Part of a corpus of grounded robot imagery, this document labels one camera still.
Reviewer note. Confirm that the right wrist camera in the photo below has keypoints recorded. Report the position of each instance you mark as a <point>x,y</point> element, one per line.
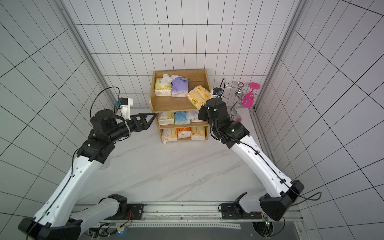
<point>216,93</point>

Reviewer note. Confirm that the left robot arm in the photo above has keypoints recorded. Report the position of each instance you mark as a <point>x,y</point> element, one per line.
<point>55,220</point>

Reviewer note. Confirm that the blue tissue pack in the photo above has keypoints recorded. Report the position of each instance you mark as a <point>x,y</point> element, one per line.
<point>181,118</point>

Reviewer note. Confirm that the yellow-green tissue pack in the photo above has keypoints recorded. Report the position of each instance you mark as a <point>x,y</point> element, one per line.
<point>163,85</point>

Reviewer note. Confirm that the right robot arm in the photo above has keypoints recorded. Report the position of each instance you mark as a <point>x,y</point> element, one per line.
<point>280,190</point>

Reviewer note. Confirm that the beige tissue pack bottom left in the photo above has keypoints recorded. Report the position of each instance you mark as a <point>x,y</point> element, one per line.
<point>169,135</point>

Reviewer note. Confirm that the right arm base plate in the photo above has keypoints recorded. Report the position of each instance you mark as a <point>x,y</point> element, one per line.
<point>231,211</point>

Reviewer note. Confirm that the yellow tissue pack middle shelf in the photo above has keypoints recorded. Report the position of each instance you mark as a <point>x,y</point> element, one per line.
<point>166,118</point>

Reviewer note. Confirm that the orange tissue pack bottom middle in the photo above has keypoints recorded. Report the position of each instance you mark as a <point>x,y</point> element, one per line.
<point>184,133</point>

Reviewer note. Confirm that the pink wine glass lower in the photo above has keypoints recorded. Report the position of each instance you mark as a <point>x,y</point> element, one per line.
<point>248,100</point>

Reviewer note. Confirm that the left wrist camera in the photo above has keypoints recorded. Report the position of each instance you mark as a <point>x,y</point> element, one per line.
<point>124,107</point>

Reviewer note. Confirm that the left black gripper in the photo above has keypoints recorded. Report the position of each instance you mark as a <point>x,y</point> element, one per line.
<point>140,127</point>

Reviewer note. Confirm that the chrome glass holder stand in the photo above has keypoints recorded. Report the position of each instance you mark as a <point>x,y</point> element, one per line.
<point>239,93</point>

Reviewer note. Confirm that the beige tissue pack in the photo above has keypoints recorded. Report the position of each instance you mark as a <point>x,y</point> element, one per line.
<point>198,133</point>
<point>169,135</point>

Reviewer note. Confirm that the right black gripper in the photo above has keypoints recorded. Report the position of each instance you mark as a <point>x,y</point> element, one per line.
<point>204,111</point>

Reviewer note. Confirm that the beige tissue pack bottom right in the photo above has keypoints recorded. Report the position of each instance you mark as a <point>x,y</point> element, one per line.
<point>198,133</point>

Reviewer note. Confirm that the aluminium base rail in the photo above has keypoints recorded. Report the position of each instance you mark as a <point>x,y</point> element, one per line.
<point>179,214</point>

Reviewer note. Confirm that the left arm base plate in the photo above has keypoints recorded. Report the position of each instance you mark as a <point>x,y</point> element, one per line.
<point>132,212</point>

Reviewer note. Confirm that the white purple tissue pack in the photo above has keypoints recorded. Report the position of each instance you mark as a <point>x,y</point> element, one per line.
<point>192,116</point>

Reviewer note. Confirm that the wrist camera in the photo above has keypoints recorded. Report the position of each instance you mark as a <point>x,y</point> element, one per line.
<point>124,107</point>
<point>216,93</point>

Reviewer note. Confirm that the orange-yellow tissue pack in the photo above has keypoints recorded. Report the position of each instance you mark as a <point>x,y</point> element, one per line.
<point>199,96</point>

